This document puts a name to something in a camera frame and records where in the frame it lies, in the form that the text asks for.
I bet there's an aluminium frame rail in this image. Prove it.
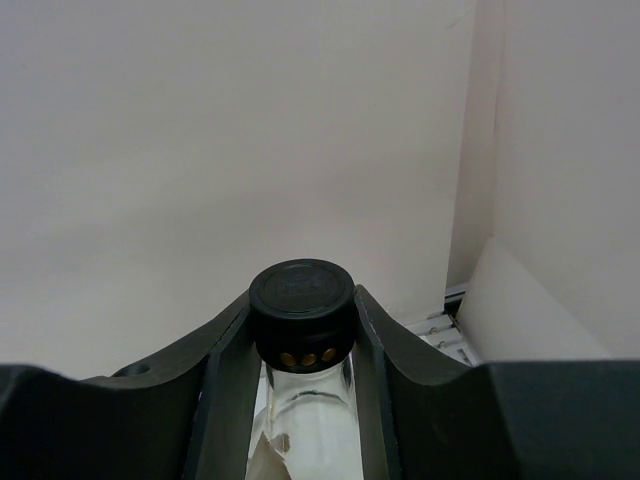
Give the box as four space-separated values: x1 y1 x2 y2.
408 283 481 367

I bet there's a black-capped dark sauce bottle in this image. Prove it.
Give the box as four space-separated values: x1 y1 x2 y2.
245 259 364 479

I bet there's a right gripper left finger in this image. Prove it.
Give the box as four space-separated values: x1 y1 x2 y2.
1 296 260 479

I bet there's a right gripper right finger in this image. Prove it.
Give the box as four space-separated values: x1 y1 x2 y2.
353 287 639 479

